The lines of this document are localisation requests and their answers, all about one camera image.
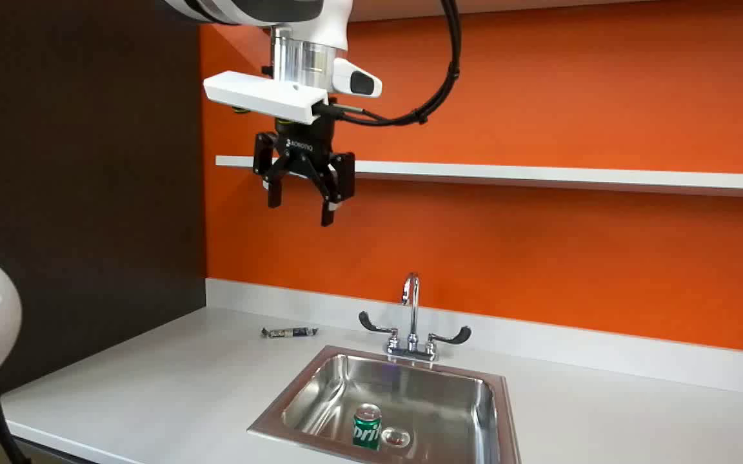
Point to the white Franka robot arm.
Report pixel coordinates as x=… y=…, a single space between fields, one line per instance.
x=320 y=22

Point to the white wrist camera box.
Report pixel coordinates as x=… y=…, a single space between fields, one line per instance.
x=260 y=93

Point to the green soda can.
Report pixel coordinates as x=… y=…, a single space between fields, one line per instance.
x=367 y=428

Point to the round sink drain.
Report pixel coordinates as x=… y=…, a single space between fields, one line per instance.
x=396 y=435

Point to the stainless steel sink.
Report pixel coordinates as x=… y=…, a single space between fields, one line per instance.
x=439 y=402

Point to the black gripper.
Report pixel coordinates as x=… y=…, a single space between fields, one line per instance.
x=306 y=142

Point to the black marker pen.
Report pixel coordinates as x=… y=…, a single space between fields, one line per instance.
x=290 y=330

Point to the dark wood grain panel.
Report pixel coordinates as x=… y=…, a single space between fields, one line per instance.
x=78 y=170

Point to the white wall shelf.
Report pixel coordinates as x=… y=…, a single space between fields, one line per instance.
x=561 y=176

